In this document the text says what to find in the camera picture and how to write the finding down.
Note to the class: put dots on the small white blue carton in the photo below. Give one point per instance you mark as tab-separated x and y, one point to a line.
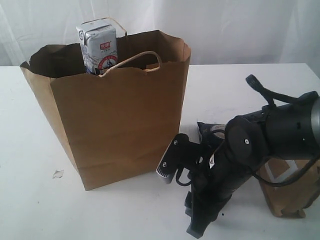
98	43

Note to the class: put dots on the spaghetti pasta packet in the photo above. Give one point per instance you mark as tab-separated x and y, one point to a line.
211	133

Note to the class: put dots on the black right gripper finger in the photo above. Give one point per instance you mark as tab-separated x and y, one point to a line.
198	223

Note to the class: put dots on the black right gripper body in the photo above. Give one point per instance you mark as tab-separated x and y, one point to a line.
211	190

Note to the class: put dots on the brown paper bag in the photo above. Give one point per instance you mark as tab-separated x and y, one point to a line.
115	125

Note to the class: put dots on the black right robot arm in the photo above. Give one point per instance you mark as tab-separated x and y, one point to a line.
290	131

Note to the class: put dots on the clear plastic scrap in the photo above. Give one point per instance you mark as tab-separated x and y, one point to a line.
58	174

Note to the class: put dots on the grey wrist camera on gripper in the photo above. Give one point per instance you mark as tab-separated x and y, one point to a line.
180	154

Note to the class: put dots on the brown kraft pouch orange label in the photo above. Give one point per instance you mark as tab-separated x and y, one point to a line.
291	200

